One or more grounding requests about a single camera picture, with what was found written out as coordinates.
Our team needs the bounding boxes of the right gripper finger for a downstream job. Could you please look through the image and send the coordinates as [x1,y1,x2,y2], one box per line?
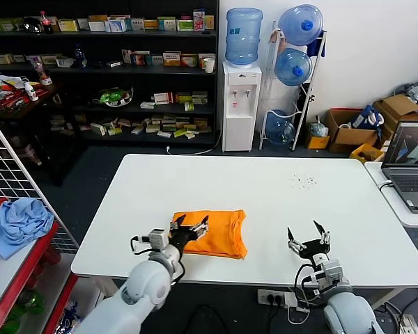
[286,227,307,254]
[312,219,332,246]

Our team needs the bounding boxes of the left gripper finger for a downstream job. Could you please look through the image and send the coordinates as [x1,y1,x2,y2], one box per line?
[169,214,187,232]
[189,214,210,241]

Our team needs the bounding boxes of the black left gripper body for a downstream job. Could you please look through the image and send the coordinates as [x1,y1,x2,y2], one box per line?
[168,225,200,255]

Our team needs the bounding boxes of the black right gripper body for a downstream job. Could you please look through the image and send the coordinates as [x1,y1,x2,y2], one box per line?
[297,239,332,262]

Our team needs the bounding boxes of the orange t-shirt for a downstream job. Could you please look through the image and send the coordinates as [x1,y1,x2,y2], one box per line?
[170,208,249,260]

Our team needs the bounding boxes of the large white table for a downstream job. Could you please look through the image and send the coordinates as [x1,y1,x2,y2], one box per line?
[70,153,418,289]

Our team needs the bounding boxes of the small white side table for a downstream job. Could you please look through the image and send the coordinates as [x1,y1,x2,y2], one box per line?
[364,160,418,229]

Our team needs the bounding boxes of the yellow plastic bin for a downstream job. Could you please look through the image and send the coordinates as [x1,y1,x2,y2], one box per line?
[349,143,386,164]

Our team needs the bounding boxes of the small yellow box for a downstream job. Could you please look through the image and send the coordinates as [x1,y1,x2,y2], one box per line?
[304,132,331,150]

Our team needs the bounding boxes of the open brown cardboard box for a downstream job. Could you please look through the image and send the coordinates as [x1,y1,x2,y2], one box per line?
[325,108,379,154]

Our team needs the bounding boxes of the grey open laptop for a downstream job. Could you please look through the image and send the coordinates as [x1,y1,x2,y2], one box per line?
[381,120,418,215]

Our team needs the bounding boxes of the clear plastic bag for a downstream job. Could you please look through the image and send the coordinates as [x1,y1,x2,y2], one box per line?
[308,116,330,138]

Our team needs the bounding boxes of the white floor power strip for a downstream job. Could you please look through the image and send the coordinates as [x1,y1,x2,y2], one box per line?
[398,314,418,331]

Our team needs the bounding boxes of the blue water jug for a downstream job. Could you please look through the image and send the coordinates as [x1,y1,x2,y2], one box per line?
[277,3,325,47]
[265,109,297,146]
[224,7,265,69]
[274,47,314,88]

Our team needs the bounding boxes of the white metal jug rack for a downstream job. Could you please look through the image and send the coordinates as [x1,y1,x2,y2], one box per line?
[258,20,328,152]

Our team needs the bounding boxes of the white water dispenser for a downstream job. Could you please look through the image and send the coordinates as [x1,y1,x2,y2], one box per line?
[222,61,263,153]

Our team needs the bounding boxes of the white box red stripe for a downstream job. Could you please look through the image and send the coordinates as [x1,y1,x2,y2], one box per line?
[153,92,175,105]

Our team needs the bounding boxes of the blue shopping bag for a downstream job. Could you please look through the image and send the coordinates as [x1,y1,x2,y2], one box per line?
[350,105,386,130]

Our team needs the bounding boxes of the red bottle pack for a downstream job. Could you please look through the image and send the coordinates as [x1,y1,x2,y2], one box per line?
[38,243,62,276]

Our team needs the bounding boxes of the blue and white packets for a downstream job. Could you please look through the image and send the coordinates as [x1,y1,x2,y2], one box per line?
[54,299,86,334]

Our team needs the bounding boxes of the bowl of green snack packs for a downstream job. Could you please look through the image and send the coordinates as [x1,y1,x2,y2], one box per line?
[92,86,135,109]

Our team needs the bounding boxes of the closed brown cardboard box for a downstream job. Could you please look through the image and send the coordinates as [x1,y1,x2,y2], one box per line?
[373,94,418,122]

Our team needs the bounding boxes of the crumpled light blue cloth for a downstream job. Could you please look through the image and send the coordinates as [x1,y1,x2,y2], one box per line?
[0,197,56,260]

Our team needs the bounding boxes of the orange and white medicine box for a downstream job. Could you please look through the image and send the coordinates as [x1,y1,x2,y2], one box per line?
[162,51,182,67]

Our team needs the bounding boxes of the green bottle pack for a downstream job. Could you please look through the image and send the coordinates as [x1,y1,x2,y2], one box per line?
[0,288,46,334]

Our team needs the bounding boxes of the red and blue medicine box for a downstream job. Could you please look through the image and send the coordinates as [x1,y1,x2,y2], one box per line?
[131,51,150,66]

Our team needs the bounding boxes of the red and white rack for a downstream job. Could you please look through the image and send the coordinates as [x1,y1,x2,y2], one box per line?
[0,222,105,334]

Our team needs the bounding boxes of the dark blue hanging cloth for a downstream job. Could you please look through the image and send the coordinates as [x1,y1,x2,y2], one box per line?
[306,29,327,58]

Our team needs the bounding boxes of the blue plastic bottle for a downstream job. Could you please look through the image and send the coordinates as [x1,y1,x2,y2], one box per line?
[72,44,88,69]

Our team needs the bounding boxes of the white bottle green label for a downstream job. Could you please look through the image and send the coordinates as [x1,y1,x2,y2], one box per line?
[22,79,40,102]

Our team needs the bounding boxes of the black shelf unit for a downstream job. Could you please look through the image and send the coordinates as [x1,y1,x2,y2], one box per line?
[0,0,220,147]

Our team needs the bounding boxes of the green and white medicine box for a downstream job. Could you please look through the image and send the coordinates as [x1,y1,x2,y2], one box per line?
[157,16,178,31]

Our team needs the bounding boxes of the clear bottle pink label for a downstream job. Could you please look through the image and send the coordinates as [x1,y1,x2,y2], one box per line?
[33,61,54,86]

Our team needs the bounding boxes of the tall pink and blue box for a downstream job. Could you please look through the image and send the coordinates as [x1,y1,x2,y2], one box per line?
[193,9,206,31]

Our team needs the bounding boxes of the blue and white medicine box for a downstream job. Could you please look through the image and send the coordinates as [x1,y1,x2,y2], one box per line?
[106,17,130,33]

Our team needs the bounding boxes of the pile of colourful packets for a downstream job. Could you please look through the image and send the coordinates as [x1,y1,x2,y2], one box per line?
[0,72,53,112]

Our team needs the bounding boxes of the yellow and white medicine box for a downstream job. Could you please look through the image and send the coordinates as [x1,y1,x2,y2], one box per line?
[57,19,80,33]

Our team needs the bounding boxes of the cola bottle red cap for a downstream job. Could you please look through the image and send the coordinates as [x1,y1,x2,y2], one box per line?
[40,10,56,35]

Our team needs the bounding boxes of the shiny black helmet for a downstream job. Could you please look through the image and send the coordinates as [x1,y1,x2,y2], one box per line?
[22,16,42,35]

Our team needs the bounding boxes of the large green medicine box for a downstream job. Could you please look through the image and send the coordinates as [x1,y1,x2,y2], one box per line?
[0,17,24,33]

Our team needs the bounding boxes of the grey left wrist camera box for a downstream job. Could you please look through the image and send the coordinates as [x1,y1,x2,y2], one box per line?
[148,228,170,250]

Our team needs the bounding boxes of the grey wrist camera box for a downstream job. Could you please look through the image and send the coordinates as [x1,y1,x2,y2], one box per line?
[316,259,346,289]
[148,228,170,250]

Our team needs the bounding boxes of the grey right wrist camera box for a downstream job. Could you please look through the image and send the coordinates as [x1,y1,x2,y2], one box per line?
[316,259,346,289]

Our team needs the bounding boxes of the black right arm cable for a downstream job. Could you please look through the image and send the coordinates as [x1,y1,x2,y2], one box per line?
[294,262,327,307]

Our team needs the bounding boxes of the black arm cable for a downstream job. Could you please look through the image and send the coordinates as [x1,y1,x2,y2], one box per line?
[294,262,327,307]
[130,235,153,257]

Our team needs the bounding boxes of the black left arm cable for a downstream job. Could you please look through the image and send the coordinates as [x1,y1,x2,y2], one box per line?
[130,235,153,257]

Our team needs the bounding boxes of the white charger cable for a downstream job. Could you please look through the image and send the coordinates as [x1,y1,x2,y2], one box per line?
[286,288,327,325]

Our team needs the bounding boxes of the black power cord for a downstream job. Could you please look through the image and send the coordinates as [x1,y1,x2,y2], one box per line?
[266,295,281,334]

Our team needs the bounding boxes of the black floor cable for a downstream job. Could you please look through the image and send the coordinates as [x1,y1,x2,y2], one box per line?
[186,304,231,334]

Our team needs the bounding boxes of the white dispenser power cable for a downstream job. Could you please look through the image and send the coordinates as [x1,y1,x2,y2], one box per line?
[166,130,224,157]

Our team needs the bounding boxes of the white wire grid panel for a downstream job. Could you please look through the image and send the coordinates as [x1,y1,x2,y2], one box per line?
[0,109,79,255]

